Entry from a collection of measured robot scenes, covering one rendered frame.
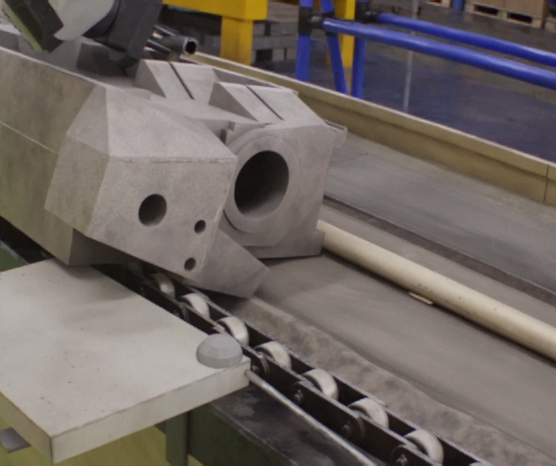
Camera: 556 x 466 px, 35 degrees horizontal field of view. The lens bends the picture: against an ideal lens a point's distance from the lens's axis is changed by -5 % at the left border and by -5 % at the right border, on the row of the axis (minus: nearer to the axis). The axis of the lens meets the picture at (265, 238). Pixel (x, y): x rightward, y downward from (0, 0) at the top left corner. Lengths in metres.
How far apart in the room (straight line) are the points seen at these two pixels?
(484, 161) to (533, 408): 0.76
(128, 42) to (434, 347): 0.63
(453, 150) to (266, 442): 0.96
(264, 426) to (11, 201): 0.46
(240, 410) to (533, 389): 0.31
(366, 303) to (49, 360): 0.41
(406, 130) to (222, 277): 0.77
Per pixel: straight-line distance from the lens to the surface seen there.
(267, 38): 6.63
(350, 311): 1.04
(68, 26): 0.98
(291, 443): 0.76
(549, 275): 1.23
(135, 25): 1.32
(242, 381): 0.83
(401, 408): 0.89
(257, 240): 1.09
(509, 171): 1.56
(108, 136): 0.86
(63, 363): 0.81
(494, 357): 0.99
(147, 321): 0.88
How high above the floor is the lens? 1.20
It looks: 21 degrees down
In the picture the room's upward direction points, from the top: 4 degrees clockwise
